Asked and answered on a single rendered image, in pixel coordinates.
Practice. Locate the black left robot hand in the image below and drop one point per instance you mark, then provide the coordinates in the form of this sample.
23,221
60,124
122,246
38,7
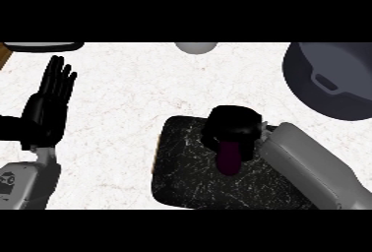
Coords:
48,105

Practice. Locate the dark grey pot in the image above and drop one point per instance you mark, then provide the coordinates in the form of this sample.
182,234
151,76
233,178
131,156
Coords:
331,80

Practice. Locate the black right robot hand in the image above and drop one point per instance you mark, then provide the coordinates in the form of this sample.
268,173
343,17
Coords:
233,126

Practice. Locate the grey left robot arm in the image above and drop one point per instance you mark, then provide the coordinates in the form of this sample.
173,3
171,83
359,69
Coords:
24,183

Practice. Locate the black speckled tray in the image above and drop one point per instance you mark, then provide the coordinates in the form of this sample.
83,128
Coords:
213,177

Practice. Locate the dark purple eggplant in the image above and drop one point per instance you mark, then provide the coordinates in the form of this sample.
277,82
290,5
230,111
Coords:
228,157

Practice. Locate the brown wooden object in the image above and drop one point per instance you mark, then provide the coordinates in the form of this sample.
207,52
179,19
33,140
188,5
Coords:
4,54

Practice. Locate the grey rounded object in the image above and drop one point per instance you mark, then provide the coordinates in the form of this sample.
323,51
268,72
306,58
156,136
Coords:
196,47

